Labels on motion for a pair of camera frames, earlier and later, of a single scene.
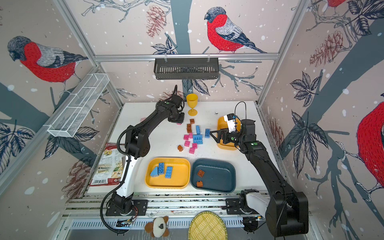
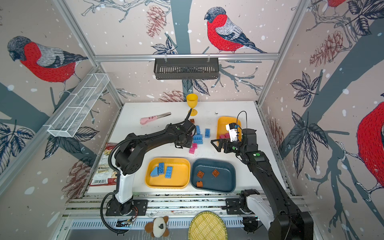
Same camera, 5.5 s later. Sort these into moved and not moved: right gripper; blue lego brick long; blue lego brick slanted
Moved: right gripper
Not moved: blue lego brick slanted; blue lego brick long
